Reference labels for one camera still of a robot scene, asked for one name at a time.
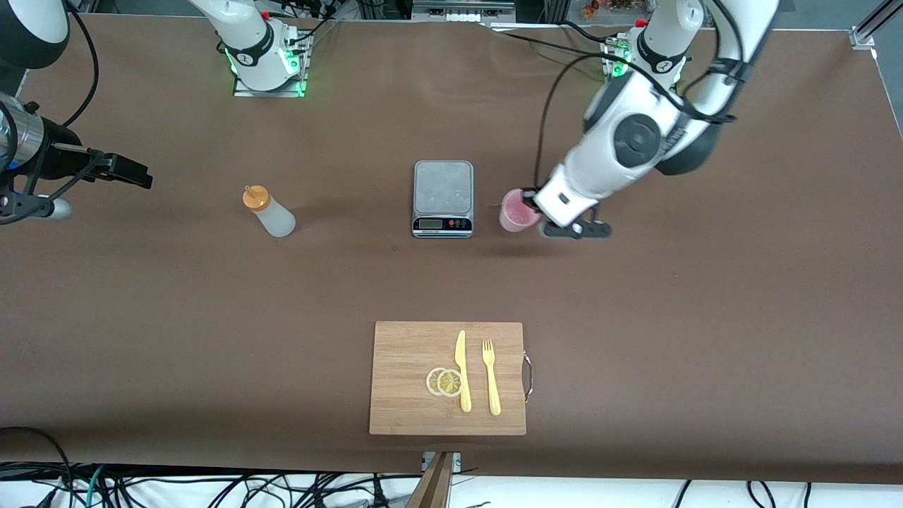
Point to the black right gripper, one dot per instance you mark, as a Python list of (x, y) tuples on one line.
[(58, 156)]

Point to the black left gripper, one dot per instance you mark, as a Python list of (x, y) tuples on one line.
[(528, 201)]

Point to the pink plastic cup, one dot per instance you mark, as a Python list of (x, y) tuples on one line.
[(513, 215)]

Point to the clear sauce bottle orange cap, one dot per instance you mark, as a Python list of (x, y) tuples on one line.
[(275, 219)]

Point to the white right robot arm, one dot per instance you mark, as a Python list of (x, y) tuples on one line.
[(254, 49)]

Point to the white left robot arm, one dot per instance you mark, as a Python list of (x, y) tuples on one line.
[(635, 134)]

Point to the silver digital kitchen scale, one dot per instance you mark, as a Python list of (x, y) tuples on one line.
[(443, 187)]

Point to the brown table cover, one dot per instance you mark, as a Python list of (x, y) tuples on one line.
[(211, 317)]

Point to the yellow plastic fork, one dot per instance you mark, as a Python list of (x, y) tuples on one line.
[(494, 395)]

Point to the yellow plastic knife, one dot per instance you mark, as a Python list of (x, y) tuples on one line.
[(463, 388)]

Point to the lemon slice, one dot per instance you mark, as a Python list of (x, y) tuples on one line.
[(430, 382), (450, 383)]

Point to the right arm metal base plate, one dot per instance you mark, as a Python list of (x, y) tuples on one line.
[(243, 90)]

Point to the small metal bracket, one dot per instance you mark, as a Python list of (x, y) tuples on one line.
[(457, 460)]

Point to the wooden post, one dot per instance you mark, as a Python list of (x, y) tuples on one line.
[(432, 487)]

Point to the aluminium frame profile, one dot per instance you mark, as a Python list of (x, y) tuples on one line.
[(864, 32)]

